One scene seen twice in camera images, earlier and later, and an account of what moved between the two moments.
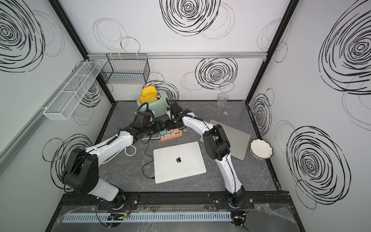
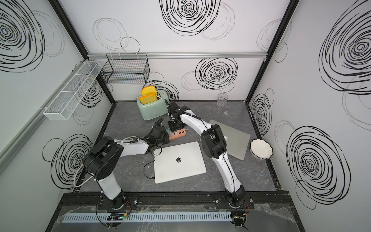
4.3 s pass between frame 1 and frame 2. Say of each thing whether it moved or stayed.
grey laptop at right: stayed
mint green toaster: stayed
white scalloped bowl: stayed
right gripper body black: stayed
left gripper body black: moved
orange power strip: moved
